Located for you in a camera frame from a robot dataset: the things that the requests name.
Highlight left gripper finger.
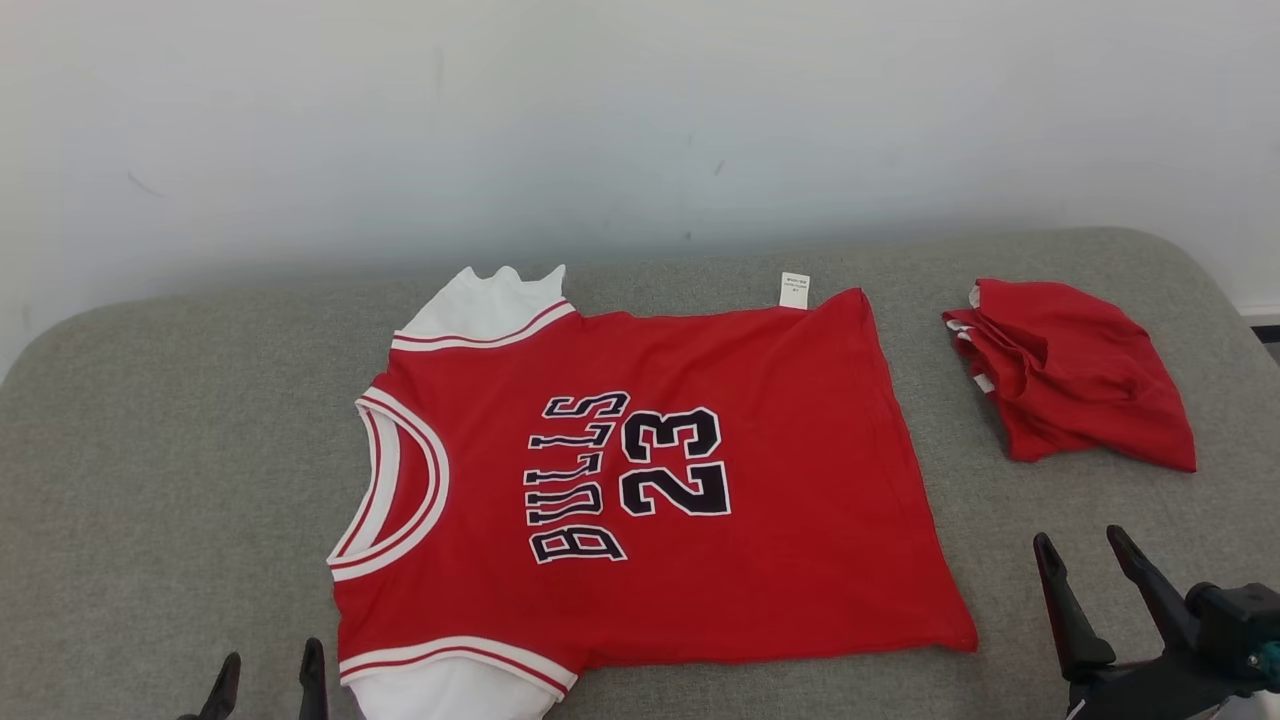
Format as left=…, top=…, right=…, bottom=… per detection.
left=297, top=637, right=330, bottom=720
left=178, top=652, right=243, bottom=720

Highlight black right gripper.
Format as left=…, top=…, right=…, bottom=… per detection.
left=1033, top=525, right=1253, bottom=720

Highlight red shorts with white stripe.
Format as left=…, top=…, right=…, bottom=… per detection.
left=941, top=277, right=1199, bottom=474

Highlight red Bulls 23 jersey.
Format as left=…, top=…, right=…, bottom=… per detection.
left=326, top=263, right=980, bottom=720

